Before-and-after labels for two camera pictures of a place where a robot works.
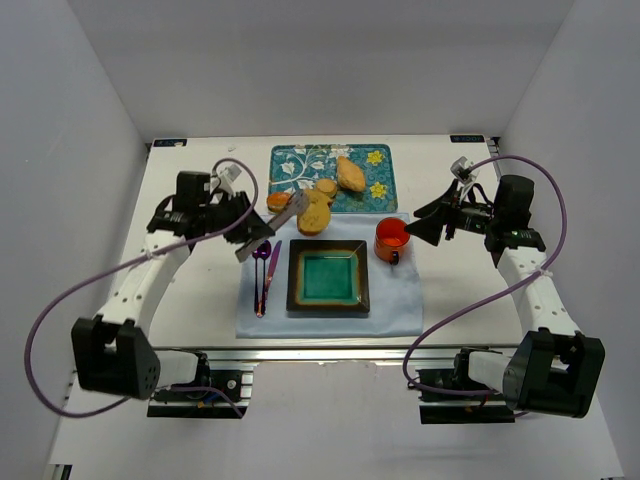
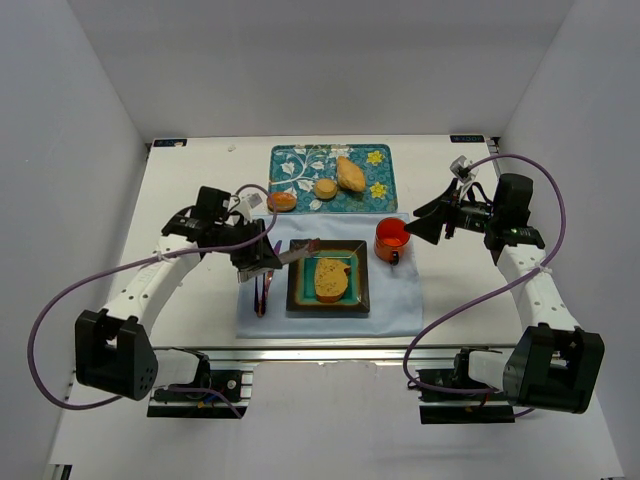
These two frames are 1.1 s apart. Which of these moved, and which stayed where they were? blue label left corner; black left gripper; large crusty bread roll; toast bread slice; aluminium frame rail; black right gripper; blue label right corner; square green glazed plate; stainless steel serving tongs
Moved: stainless steel serving tongs; black left gripper; toast bread slice
Stayed: large crusty bread roll; aluminium frame rail; blue label left corner; black right gripper; square green glazed plate; blue label right corner
